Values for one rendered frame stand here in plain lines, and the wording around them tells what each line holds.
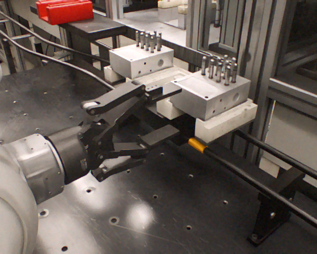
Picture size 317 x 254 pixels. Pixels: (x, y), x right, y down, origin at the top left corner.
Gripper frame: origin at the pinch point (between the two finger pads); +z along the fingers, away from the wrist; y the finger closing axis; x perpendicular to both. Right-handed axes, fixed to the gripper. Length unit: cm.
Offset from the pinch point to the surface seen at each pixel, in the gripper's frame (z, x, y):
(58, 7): 11, 67, 5
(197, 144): 6.6, -2.5, -8.4
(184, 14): 38, 35, 5
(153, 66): 12.8, 18.7, -0.5
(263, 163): 108, 32, -91
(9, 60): 7, 130, -31
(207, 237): 0.9, -12.4, -22.2
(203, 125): 5.2, -4.8, -2.2
